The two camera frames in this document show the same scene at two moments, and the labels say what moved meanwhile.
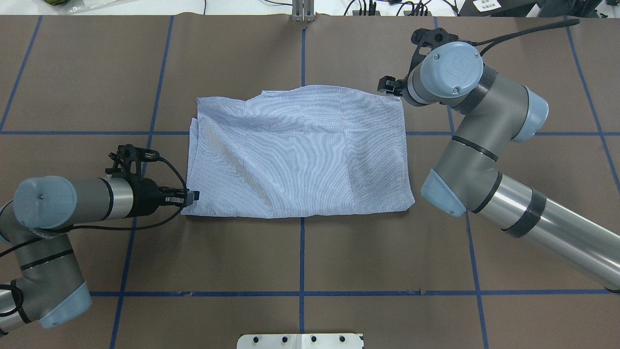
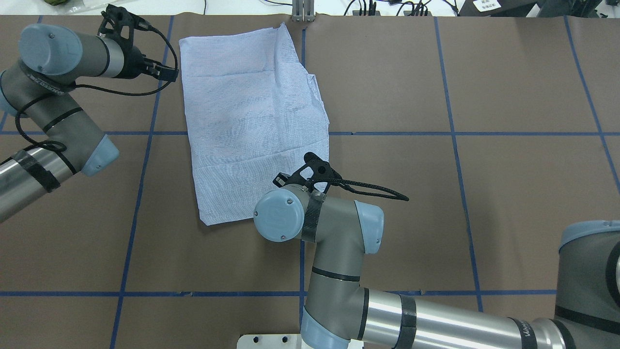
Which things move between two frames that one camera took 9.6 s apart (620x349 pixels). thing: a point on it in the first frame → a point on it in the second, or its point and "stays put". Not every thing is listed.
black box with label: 499,8 stays put
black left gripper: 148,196 → 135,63
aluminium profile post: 303,10 stays put
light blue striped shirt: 301,151 → 253,113
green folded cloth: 55,2 stays put
